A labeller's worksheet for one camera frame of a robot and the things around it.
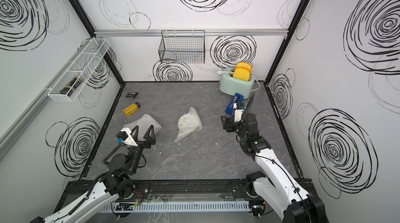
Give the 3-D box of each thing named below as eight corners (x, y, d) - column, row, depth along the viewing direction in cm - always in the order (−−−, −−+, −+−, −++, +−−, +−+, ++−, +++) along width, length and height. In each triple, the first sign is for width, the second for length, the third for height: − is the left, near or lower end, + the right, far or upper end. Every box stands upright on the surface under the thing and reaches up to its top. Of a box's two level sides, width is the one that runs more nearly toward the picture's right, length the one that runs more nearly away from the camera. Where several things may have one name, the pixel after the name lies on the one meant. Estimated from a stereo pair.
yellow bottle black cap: (124, 113, 104) (122, 110, 101) (137, 103, 109) (135, 100, 106) (128, 117, 102) (126, 114, 99) (141, 107, 107) (140, 104, 104)
